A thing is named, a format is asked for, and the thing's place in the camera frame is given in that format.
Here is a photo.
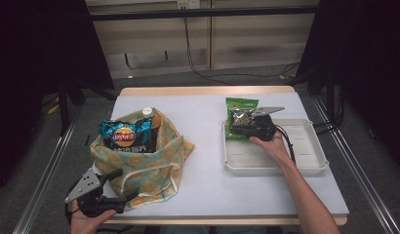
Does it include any person's right hand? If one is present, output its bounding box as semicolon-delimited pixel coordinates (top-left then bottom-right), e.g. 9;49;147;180
249;131;294;168

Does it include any black curtain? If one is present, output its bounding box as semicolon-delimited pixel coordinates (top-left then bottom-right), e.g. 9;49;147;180
295;0;400;170
0;0;116;196

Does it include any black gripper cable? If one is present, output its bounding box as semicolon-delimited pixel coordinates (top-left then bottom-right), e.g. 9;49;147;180
64;201;79;226
273;124;298;165

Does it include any lemon print cloth bag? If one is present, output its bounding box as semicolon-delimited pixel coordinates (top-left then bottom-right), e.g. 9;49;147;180
90;107;196;210

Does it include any white table cover sheet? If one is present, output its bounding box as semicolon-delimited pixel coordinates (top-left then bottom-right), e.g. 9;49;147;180
101;92;350;217

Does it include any blue and black chip bag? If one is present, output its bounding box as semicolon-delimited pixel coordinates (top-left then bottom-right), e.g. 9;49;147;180
99;117;157;154

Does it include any green snack packet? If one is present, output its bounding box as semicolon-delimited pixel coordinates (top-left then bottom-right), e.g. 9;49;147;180
224;97;260;141

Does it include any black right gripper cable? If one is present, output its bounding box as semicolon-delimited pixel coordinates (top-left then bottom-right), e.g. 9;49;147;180
273;124;298;165

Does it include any black floor cable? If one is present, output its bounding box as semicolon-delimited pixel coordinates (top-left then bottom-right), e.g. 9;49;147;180
182;8;301;87

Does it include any black horizontal bar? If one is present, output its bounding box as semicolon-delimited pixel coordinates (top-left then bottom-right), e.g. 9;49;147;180
89;5;319;22

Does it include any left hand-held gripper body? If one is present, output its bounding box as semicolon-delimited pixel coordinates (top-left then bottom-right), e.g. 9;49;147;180
64;167;128;218

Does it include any white plastic tray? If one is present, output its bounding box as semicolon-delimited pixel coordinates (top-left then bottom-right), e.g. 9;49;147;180
221;117;330;174

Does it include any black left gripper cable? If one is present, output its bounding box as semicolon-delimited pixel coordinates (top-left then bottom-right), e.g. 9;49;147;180
64;201;79;226

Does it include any person's left hand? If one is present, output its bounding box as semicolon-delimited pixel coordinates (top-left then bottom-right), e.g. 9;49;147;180
69;198;118;234

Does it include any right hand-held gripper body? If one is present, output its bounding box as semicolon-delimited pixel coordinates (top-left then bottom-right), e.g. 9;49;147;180
249;106;286;142

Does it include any white wall socket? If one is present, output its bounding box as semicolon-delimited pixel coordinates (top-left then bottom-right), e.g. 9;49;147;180
177;0;201;10

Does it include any black stand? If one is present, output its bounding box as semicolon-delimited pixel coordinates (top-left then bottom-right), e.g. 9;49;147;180
56;83;118;137

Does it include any light wooden cabinet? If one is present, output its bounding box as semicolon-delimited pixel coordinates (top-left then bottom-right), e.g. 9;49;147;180
85;0;319;79

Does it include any metal floor rail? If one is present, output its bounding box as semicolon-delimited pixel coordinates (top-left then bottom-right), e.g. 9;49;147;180
12;106;84;234
313;97;400;234

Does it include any white capped bottle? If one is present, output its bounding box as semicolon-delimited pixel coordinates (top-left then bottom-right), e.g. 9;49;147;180
141;106;162;131

